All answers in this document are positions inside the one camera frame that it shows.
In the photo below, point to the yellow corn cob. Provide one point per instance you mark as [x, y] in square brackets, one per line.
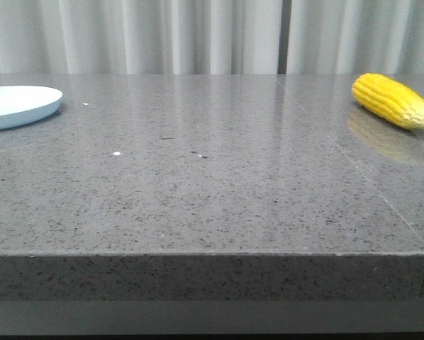
[390, 100]

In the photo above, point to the light blue round plate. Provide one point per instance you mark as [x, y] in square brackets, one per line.
[21, 105]

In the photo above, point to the white pleated curtain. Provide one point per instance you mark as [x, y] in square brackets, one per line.
[212, 37]

